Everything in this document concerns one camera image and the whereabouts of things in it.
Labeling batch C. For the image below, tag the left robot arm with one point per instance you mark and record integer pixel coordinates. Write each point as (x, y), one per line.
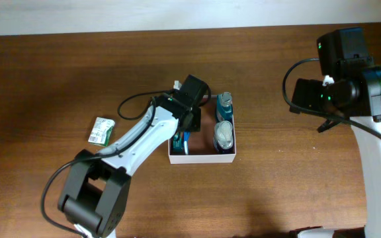
(95, 193)

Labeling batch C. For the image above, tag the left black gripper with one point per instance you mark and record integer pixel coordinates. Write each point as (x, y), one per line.
(196, 123)

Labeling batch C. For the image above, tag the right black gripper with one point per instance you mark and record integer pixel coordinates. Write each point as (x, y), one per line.
(304, 93)

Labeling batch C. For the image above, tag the blue white toothbrush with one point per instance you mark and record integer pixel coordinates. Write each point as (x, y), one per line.
(186, 136)

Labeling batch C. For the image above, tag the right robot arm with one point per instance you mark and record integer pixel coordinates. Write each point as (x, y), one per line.
(343, 54)

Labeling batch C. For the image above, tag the blue mouthwash bottle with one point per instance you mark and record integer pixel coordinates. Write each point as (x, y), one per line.
(224, 108)

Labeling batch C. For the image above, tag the clear pump soap bottle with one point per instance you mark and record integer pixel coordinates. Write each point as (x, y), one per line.
(223, 137)

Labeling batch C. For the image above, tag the small toothpaste tube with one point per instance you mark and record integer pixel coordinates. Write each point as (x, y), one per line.
(177, 143)

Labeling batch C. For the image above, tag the white square cardboard box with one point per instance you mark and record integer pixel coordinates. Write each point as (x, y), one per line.
(201, 147)

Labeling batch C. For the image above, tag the green white soap packet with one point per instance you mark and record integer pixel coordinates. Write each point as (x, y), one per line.
(101, 131)

